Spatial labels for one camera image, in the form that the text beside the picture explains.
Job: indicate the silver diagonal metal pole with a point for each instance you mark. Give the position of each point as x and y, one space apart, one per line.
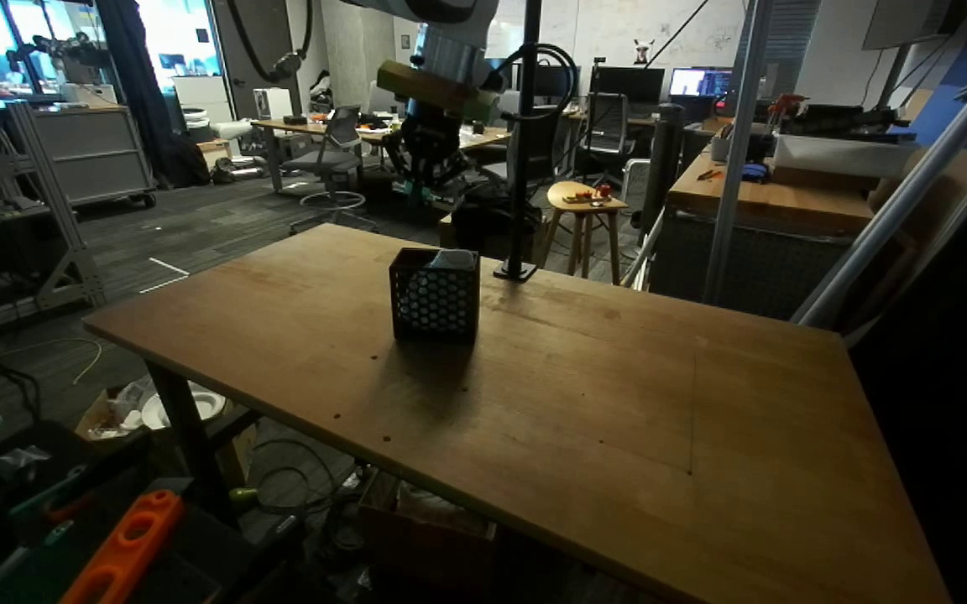
818 309

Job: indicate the orange plastic case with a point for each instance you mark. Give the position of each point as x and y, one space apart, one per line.
130 553

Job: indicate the white towel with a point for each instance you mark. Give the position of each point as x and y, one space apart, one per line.
454 259

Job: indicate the black vertical pole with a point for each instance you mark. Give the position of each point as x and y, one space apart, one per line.
516 265

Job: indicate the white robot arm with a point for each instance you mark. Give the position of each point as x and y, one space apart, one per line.
454 39

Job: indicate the black mesh box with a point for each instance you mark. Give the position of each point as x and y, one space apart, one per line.
430 304

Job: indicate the computer monitor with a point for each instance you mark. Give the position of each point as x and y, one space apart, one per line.
699 82

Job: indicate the grey shelving cart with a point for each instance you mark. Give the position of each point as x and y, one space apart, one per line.
95 156

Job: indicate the round wooden stool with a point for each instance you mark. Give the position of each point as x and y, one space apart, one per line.
583 214

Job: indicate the black office chair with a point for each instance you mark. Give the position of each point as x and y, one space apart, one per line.
606 132

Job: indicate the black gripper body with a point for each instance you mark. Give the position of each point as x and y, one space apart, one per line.
430 147

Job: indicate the yellow-green wrist camera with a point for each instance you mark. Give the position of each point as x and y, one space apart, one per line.
434 92

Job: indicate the wooden top workbench cabinet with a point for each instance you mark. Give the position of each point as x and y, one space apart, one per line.
784 238

